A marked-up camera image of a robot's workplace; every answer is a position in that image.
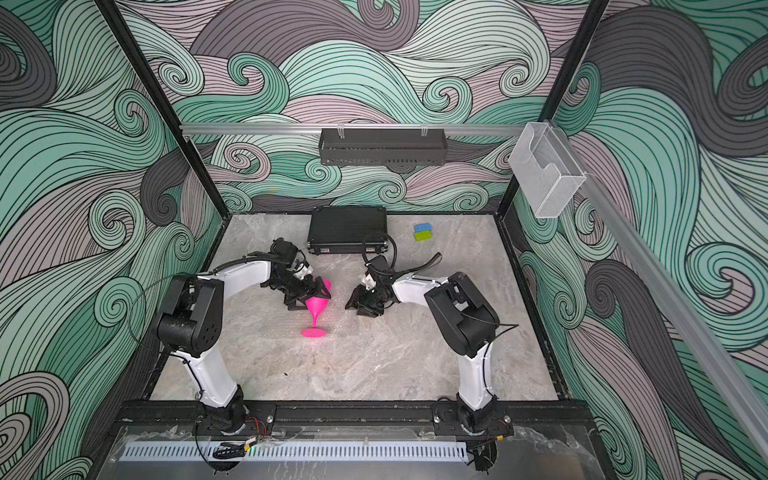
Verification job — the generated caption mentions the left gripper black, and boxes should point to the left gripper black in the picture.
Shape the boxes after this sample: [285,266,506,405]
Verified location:
[271,274,331,310]

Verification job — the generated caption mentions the pink plastic wine glass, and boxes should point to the pink plastic wine glass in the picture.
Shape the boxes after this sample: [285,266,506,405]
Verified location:
[301,297,331,338]

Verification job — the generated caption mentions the clear bubble wrap sheet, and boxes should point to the clear bubble wrap sheet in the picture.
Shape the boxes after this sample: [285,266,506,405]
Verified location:
[256,274,364,345]

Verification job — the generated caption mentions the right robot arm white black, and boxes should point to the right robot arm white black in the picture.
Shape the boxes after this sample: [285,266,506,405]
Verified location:
[345,262,501,434]

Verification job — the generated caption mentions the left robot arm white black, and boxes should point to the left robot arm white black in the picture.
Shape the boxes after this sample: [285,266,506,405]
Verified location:
[152,238,332,412]

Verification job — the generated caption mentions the black hard case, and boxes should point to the black hard case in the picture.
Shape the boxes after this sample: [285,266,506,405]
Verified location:
[307,206,388,255]

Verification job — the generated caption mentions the blue green sponge block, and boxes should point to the blue green sponge block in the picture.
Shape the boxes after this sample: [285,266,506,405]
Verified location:
[413,223,433,242]

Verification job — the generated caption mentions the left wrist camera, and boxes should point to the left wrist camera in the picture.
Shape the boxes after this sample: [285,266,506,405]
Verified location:
[293,263,313,280]

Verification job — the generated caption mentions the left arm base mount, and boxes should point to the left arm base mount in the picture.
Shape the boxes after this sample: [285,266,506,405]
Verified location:
[194,400,277,436]

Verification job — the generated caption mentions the black wall shelf tray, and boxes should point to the black wall shelf tray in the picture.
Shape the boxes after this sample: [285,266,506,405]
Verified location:
[318,129,448,169]

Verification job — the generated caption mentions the white slotted cable duct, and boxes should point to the white slotted cable duct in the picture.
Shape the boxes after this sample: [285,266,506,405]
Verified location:
[119,441,469,463]

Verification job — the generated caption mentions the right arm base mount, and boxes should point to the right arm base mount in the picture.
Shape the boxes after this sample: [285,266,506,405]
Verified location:
[432,399,514,438]

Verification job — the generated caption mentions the aluminium rail back wall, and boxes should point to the aluminium rail back wall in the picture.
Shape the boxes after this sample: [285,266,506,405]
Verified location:
[180,122,525,137]

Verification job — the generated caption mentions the aluminium rail wall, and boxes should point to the aluminium rail wall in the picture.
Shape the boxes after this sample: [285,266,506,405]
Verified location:
[180,122,525,137]
[558,133,767,459]

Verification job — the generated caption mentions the clear acrylic wall box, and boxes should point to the clear acrylic wall box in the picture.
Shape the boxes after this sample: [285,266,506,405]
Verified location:
[509,122,586,219]

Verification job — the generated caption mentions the aluminium rail right wall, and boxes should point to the aluminium rail right wall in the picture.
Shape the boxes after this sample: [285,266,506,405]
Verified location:
[558,133,767,459]

